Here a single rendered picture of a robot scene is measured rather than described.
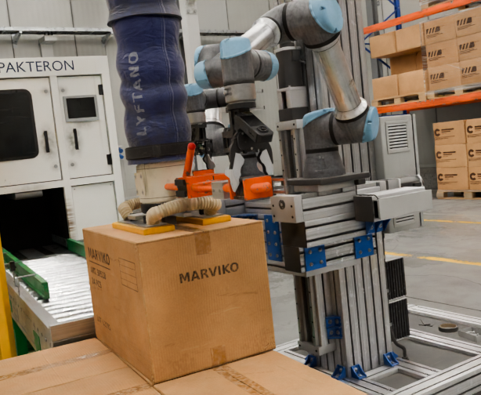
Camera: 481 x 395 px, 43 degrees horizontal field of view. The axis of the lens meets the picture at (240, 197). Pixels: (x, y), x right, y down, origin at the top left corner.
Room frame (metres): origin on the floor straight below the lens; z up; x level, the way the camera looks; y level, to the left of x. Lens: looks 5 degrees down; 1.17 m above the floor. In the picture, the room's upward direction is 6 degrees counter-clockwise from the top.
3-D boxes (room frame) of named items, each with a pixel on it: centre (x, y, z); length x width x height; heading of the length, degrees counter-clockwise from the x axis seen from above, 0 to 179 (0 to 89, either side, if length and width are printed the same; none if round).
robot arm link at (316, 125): (2.17, -0.31, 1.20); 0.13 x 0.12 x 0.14; 57
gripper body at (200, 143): (2.37, 0.13, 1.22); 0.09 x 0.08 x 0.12; 27
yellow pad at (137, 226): (1.97, 0.33, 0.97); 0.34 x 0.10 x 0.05; 27
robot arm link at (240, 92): (1.50, -0.02, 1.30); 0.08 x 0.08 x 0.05
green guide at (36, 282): (3.57, 1.36, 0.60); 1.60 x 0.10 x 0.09; 27
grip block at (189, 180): (1.79, 0.13, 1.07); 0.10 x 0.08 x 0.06; 117
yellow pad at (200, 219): (2.06, 0.16, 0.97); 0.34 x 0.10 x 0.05; 27
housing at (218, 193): (1.60, 0.03, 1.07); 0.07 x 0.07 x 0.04; 27
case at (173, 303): (2.02, 0.26, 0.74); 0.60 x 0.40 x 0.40; 28
